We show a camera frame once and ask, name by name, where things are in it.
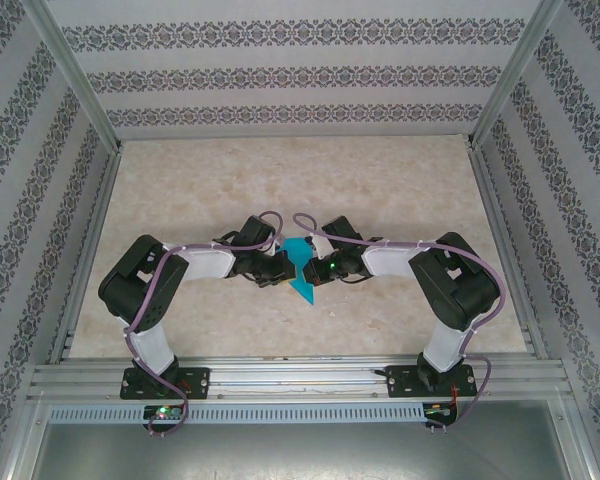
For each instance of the blue paper sheet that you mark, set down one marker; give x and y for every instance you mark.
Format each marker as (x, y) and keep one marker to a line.
(300, 260)

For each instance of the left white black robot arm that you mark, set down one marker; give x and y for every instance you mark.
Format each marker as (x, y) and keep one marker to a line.
(140, 285)

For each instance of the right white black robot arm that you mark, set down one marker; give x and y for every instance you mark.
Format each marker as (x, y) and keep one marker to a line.
(455, 285)

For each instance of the grey metal sheet tray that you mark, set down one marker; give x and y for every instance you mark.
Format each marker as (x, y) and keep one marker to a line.
(300, 452)

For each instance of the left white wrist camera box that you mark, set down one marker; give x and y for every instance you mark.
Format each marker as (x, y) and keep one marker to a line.
(275, 245)

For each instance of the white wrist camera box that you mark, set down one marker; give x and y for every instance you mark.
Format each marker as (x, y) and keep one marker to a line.
(320, 245)
(275, 245)

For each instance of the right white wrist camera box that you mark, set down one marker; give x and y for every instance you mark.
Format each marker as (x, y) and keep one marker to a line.
(320, 245)

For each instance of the aluminium mounting rail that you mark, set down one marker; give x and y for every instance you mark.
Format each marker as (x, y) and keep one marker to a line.
(300, 377)

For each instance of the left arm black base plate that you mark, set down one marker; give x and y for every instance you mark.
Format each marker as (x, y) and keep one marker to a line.
(197, 382)

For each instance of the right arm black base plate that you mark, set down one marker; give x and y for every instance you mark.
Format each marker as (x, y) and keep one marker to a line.
(400, 382)

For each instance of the aluminium table side rail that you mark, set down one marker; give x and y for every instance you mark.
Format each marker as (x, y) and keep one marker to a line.
(97, 225)
(500, 225)

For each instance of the aluminium frame post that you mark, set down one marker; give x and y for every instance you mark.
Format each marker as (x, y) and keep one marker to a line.
(70, 70)
(515, 70)

